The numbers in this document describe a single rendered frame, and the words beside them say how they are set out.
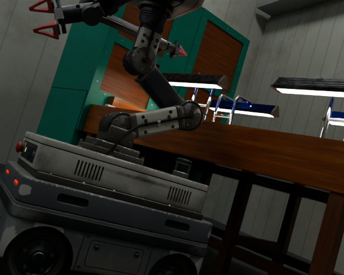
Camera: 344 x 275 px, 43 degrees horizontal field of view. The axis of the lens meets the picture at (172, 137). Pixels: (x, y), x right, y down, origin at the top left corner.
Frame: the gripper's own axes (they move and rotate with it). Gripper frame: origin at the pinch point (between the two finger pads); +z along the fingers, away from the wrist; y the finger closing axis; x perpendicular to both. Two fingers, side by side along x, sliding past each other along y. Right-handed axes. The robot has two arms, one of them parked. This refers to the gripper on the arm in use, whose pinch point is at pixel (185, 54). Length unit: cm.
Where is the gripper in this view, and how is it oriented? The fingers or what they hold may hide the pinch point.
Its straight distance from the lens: 269.4
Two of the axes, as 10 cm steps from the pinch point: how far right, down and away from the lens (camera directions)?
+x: 5.4, -2.6, -8.0
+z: 8.4, 2.9, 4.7
